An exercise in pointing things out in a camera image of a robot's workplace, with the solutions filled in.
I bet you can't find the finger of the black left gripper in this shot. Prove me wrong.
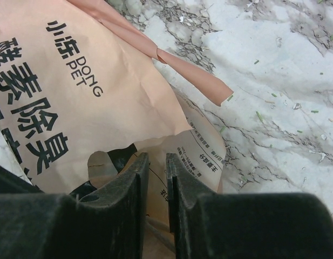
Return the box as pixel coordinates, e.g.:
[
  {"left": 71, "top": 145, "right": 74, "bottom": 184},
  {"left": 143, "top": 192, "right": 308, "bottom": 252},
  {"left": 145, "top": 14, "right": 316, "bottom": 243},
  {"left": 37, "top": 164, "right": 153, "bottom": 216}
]
[{"left": 0, "top": 166, "right": 43, "bottom": 194}]

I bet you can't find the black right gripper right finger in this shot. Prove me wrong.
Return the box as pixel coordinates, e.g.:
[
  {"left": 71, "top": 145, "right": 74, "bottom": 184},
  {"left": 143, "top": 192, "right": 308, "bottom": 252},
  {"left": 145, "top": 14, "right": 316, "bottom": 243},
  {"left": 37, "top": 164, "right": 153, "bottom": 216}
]
[{"left": 166, "top": 153, "right": 333, "bottom": 258}]

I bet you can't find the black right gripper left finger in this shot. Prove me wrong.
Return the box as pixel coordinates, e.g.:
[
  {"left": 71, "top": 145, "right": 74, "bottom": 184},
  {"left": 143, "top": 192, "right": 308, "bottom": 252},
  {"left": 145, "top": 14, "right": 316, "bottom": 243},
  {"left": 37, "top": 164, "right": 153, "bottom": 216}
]
[{"left": 0, "top": 153, "right": 149, "bottom": 258}]

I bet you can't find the peach cat litter bag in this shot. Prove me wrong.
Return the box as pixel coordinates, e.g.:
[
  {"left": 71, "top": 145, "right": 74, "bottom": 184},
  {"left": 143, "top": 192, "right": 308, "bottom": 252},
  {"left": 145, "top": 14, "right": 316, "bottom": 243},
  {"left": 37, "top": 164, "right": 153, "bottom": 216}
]
[{"left": 0, "top": 0, "right": 235, "bottom": 259}]

